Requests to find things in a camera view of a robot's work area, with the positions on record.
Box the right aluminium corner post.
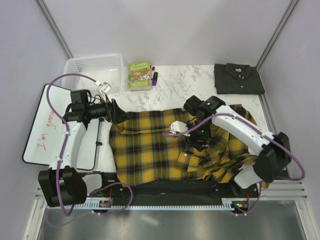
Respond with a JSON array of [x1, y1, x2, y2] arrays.
[[256, 0, 300, 71]]

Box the white plastic basket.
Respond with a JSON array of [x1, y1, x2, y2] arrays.
[[61, 54, 125, 94]]

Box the yellow plaid long sleeve shirt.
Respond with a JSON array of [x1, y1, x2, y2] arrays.
[[109, 108, 257, 187]]

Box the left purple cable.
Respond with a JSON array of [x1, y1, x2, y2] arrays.
[[46, 73, 101, 217]]

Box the folded dark striped shirt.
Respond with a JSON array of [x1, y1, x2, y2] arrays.
[[214, 63, 265, 95]]

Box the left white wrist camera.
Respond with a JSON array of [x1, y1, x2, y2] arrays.
[[98, 82, 112, 96]]

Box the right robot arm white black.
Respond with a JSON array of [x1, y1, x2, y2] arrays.
[[170, 95, 291, 197]]

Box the left aluminium corner post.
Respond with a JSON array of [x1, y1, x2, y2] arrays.
[[35, 0, 74, 59]]

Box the whiteboard with red writing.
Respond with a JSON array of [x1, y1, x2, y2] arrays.
[[22, 84, 101, 171]]

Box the white slotted cable duct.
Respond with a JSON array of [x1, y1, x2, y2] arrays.
[[74, 197, 235, 211]]

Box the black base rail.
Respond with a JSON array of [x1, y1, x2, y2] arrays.
[[88, 178, 259, 205]]

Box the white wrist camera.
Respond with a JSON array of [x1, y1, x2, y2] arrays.
[[98, 82, 112, 96], [169, 121, 188, 134]]

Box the purple highlighter marker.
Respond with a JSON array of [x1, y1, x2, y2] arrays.
[[152, 71, 158, 86]]

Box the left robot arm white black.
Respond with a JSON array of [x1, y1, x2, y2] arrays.
[[38, 89, 131, 207]]

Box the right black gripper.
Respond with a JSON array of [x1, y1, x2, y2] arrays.
[[182, 118, 211, 153]]

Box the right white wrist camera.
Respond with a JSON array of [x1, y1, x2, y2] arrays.
[[169, 121, 188, 134]]

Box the aluminium corner post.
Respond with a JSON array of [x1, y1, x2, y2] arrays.
[[256, 0, 300, 71], [35, 0, 74, 59]]

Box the red capped marker pen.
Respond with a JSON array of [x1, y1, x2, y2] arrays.
[[150, 66, 155, 80]]

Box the green treehouse book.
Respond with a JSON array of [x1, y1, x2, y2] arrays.
[[127, 61, 152, 91]]

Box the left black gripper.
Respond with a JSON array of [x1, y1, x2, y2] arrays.
[[85, 94, 132, 125]]

